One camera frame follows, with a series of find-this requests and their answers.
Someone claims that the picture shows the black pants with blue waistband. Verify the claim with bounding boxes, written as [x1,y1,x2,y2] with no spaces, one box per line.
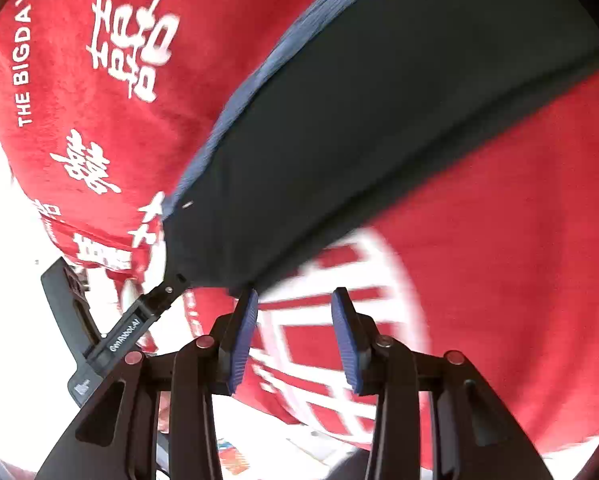
[162,0,599,295]

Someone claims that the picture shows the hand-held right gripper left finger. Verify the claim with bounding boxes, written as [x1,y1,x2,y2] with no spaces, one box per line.
[35,287,259,480]

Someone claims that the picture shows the red printed blanket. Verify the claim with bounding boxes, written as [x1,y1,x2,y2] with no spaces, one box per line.
[0,0,599,471]

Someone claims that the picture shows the colourful printed paper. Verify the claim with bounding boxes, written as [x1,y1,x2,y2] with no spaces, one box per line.
[217,437,252,477]

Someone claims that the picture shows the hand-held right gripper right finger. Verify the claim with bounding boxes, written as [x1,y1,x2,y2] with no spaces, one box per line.
[331,287,555,480]

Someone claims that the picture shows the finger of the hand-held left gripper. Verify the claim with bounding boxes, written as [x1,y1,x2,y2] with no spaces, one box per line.
[140,274,190,319]

